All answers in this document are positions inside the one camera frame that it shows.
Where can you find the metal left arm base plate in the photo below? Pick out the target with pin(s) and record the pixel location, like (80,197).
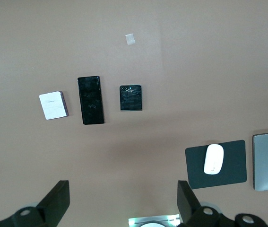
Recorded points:
(166,218)

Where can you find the black flip phone dual camera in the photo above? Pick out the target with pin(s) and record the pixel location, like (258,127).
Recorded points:
(131,99)

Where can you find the white phone pink edge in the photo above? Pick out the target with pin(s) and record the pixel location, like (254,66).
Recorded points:
(53,105)

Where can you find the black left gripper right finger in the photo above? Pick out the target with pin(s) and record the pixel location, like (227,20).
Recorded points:
(190,208)

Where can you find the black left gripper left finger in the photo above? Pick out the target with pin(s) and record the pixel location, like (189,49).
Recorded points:
(51,208)

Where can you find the large black slab phone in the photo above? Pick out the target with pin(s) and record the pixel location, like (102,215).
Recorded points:
(90,100)

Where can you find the black mouse pad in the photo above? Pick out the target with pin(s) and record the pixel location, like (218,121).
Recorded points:
(233,165)

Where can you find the white computer mouse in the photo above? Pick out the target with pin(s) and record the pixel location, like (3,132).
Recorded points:
(213,159)

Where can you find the small tape patch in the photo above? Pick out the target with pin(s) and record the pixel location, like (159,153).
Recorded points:
(130,39)

